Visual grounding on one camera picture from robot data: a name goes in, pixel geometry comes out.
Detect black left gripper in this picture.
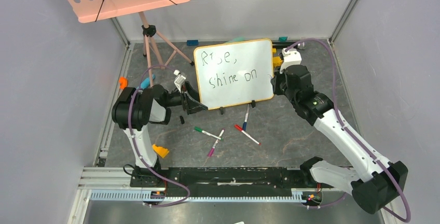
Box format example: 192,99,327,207
163,81,208,115

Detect yellow-framed whiteboard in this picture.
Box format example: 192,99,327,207
194,38,274,110

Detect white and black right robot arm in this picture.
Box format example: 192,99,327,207
271,65,408,214

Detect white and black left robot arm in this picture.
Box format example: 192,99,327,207
112,81,208,187

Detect yellow round block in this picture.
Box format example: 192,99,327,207
272,57,283,68

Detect green-capped marker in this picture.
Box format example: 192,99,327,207
194,127,222,140

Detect black handheld microphone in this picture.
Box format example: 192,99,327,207
272,41,305,50

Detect teal triangle block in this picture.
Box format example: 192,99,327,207
278,36,288,42

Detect blue toy microphone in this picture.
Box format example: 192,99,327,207
137,76,151,90

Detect red-capped marker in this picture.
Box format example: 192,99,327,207
234,124,261,146

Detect blue-capped marker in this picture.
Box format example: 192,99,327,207
242,104,251,131

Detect magenta-capped marker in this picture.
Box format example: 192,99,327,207
207,129,225,157

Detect dark blue brick block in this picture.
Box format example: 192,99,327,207
186,39,199,46

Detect mint green toy microphone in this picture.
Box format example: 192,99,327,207
227,37,245,43

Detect orange wedge block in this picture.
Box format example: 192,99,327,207
152,144,170,158

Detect small orange clip toy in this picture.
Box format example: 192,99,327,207
118,77,128,90

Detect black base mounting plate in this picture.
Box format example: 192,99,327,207
130,167,316,198

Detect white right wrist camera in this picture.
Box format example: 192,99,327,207
279,48,302,74

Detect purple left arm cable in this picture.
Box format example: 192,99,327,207
128,65,191,208

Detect grey toothed cable rail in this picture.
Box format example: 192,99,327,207
90,188,305,203

